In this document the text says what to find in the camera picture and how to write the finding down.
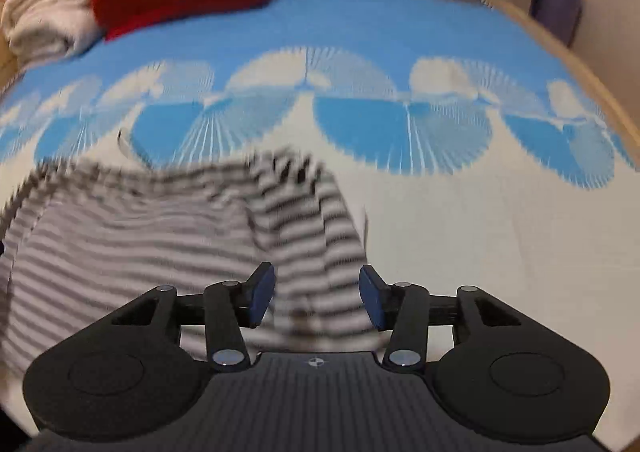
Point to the black white striped garment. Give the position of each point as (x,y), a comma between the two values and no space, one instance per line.
(150,232)

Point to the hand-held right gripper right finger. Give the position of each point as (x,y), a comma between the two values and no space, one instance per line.
(372,299)

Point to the wooden bed frame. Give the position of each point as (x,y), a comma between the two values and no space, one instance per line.
(590,77)

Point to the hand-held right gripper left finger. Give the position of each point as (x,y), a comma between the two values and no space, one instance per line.
(262,294)

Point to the white folded blanket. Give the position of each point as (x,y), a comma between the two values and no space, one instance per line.
(45,17)

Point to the purple box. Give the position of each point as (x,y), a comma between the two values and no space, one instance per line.
(556,7)

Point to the blue fan-print bed sheet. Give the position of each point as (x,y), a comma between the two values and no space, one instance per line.
(425,32)

